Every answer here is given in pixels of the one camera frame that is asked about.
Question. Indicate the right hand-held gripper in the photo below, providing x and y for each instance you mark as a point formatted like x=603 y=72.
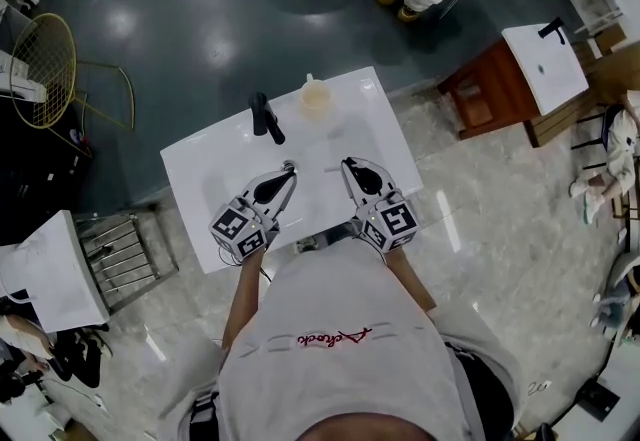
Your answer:
x=392 y=224

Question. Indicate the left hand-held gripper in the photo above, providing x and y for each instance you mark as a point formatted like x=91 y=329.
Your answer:
x=235 y=231

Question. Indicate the translucent beige cup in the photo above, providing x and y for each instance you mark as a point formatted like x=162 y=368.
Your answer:
x=315 y=101

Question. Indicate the person's left forearm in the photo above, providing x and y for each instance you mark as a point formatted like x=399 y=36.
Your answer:
x=245 y=299

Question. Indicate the person's right forearm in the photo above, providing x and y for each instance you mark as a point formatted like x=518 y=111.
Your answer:
x=410 y=279

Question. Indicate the metal sink drain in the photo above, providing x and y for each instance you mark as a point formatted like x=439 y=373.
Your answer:
x=288 y=162

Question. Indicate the dark grey vanity cabinet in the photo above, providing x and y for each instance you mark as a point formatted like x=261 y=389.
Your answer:
x=345 y=231

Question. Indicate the large white ceramic sink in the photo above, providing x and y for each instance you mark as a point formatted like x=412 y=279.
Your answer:
x=220 y=164

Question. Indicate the black faucet with bent spout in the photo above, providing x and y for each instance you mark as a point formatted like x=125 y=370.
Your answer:
x=260 y=116

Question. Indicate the brown wooden vanity cabinet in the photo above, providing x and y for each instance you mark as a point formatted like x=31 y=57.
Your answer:
x=485 y=89

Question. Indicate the person's grey t-shirt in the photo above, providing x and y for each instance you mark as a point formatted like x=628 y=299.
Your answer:
x=340 y=344

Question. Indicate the brown wooden slatted pallet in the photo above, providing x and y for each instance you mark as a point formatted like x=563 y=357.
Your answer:
x=560 y=126

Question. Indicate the small white ceramic sink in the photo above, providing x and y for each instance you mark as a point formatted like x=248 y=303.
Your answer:
x=555 y=79

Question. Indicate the white sink with arched faucet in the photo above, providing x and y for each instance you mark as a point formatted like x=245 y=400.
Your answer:
x=55 y=269

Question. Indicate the black metal chair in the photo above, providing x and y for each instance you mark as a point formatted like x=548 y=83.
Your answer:
x=597 y=134

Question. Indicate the black desk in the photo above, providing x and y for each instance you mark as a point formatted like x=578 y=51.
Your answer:
x=35 y=169

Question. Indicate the short black faucet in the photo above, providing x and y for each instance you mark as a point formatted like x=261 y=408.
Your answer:
x=550 y=29

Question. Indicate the white arched faucet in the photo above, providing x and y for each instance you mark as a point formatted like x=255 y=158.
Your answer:
x=7 y=289

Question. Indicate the flat black box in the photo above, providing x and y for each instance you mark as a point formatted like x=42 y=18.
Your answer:
x=597 y=399

